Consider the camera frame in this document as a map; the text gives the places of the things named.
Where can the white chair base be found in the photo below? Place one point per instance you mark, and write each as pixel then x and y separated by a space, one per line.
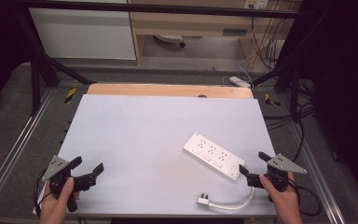
pixel 171 39

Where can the white wall socket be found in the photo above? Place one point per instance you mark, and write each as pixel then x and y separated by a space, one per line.
pixel 256 3

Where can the wooden desk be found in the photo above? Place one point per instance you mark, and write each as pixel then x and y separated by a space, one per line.
pixel 192 21

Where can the aluminium rail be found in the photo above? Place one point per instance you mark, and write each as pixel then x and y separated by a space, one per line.
pixel 318 177
pixel 15 146

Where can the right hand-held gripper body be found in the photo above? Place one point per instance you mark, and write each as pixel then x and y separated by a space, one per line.
pixel 281 163

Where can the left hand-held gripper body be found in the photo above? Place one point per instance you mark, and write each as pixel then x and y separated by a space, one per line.
pixel 55 165

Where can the white plug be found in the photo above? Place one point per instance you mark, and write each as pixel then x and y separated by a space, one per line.
pixel 203 199

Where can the wooden board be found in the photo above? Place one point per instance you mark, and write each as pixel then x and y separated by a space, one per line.
pixel 167 90

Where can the person's right hand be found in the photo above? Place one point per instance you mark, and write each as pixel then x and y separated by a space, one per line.
pixel 284 205

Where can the black metal frame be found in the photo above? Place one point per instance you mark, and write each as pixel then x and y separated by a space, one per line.
pixel 35 81

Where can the small white floor power strip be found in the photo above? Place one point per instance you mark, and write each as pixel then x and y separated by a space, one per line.
pixel 239 81

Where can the person's left hand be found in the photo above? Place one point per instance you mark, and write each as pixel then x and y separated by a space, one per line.
pixel 56 205

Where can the white cabinet panel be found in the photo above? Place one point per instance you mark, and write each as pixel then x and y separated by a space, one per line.
pixel 84 34

